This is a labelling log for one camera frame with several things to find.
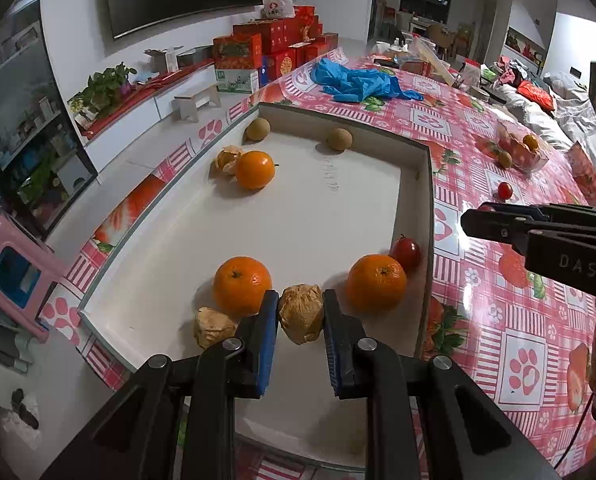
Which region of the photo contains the black cable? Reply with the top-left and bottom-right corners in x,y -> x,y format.
553,392 -> 595,471

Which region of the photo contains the green white carton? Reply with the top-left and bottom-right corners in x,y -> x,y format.
214,67 -> 260,95

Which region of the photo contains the pile of cherry tomatoes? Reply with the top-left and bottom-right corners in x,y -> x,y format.
505,140 -> 536,168

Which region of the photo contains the white shallow tray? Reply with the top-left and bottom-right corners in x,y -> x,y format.
78,101 -> 435,471

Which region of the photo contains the pile of blue gloves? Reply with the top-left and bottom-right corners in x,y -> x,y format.
310,57 -> 424,103

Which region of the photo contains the green potted plant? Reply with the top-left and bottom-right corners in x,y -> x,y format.
68,62 -> 138,128

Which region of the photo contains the black glass cabinet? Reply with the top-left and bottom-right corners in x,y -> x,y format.
0,0 -> 99,241

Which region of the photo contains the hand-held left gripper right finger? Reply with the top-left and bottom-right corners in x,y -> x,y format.
323,289 -> 561,480

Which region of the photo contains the stack of red gift boxes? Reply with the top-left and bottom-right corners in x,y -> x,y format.
213,5 -> 340,88

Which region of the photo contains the white plastic bag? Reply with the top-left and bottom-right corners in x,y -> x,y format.
260,0 -> 296,20

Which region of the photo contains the small white bench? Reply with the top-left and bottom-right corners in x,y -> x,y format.
172,85 -> 223,123

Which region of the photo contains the open white cardboard box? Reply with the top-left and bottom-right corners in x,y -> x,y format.
144,46 -> 214,73

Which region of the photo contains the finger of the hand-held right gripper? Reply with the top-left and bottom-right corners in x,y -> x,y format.
478,201 -> 596,221
460,208 -> 534,256

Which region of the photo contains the white tv cabinet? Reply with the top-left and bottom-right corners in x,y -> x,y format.
78,60 -> 259,176

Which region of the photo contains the clear glass bowl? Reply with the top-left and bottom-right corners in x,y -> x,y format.
495,120 -> 550,173

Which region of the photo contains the clear plastic storage box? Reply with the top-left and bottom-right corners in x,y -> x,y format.
408,35 -> 454,86

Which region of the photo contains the pink stool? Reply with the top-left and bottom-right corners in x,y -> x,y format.
0,215 -> 66,343

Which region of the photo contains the grey covered sofa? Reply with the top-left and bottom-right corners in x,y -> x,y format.
478,70 -> 596,196

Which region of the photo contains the crumpled white tissue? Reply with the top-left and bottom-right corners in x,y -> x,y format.
0,387 -> 41,436

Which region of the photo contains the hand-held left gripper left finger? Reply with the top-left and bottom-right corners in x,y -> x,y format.
40,290 -> 280,480

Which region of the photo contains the wide framed wall picture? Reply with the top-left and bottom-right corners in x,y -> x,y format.
505,27 -> 549,63

